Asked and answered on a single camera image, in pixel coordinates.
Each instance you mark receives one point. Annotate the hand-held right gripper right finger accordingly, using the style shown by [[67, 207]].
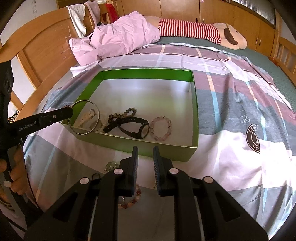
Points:
[[157, 171]]

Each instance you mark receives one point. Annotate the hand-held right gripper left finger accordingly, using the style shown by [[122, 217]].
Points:
[[136, 176]]

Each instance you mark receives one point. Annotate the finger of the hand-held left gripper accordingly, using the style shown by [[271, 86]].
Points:
[[53, 117]]

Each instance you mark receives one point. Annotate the green cardboard box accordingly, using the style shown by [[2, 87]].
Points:
[[104, 142]]

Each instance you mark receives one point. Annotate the silver metal bangle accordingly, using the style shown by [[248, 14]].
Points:
[[99, 113]]

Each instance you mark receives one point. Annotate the black wrist watch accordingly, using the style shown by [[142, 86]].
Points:
[[129, 120]]

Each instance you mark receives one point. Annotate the person's left hand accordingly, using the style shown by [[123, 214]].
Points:
[[18, 166]]

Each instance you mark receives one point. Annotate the wooden headboard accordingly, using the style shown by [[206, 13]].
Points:
[[46, 53]]

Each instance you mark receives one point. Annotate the plaid bed sheet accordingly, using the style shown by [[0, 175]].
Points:
[[231, 104]]

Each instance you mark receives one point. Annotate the white garment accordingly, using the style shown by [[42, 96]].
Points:
[[77, 18]]

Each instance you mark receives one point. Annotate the pink quilt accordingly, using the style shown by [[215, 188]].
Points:
[[120, 37]]

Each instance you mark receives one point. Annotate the pink towel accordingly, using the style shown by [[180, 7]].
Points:
[[93, 11]]

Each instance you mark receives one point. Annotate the red cloth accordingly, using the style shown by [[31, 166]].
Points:
[[112, 12]]

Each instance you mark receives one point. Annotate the plush toy with striped shirt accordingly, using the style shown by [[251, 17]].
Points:
[[189, 29]]

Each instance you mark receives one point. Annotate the wooden footboard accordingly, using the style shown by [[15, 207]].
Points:
[[286, 51]]

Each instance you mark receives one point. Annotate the frosted glass window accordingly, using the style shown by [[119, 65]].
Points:
[[259, 9]]

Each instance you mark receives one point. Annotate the wooden wall cabinets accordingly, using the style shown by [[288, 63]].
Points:
[[180, 9]]

